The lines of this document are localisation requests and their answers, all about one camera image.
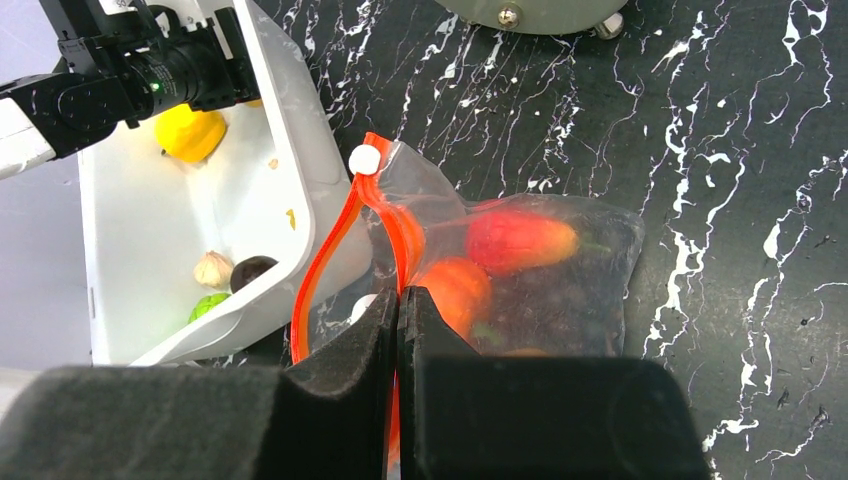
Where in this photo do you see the bright green lime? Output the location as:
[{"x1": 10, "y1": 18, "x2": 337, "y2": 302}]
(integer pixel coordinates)
[{"x1": 187, "y1": 292, "x2": 231, "y2": 324}]

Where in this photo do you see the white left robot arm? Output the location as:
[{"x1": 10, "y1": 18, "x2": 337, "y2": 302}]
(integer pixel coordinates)
[{"x1": 1, "y1": 1, "x2": 260, "y2": 178}]

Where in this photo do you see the dark purple fig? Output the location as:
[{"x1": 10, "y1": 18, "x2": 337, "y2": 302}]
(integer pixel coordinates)
[{"x1": 230, "y1": 255, "x2": 278, "y2": 294}]

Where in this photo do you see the pastel mini drawer cabinet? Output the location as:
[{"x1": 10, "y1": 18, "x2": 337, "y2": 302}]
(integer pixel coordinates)
[{"x1": 437, "y1": 0, "x2": 628, "y2": 39}]

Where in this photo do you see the yellow star fruit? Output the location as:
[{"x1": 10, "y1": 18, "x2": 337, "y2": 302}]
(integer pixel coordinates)
[{"x1": 286, "y1": 209, "x2": 297, "y2": 231}]

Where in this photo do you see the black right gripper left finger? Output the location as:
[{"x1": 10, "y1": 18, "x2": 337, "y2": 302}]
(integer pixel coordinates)
[{"x1": 1, "y1": 289, "x2": 398, "y2": 479}]

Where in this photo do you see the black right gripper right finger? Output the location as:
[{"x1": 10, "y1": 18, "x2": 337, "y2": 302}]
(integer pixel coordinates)
[{"x1": 397, "y1": 287, "x2": 710, "y2": 479}]

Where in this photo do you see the white garlic bulb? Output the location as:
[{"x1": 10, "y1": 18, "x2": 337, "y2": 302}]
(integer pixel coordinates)
[{"x1": 193, "y1": 250, "x2": 234, "y2": 289}]

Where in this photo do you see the yellow bell pepper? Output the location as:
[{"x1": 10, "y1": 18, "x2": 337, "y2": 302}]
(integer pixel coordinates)
[{"x1": 154, "y1": 104, "x2": 228, "y2": 164}]

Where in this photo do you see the white plastic bin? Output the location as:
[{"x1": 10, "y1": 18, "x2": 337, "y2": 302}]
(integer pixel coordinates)
[{"x1": 79, "y1": 1, "x2": 350, "y2": 366}]

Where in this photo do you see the clear zip top bag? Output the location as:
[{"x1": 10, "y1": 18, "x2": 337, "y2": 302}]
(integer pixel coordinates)
[{"x1": 290, "y1": 133, "x2": 644, "y2": 479}]

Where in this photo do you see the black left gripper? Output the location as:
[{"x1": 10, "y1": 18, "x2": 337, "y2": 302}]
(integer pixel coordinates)
[{"x1": 41, "y1": 1, "x2": 260, "y2": 130}]

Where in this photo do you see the red grape bunch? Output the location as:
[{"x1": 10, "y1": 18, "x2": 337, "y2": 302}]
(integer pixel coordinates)
[{"x1": 473, "y1": 267, "x2": 624, "y2": 357}]

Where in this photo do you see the orange tangerine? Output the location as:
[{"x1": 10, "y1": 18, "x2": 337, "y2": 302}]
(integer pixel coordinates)
[{"x1": 413, "y1": 257, "x2": 492, "y2": 341}]

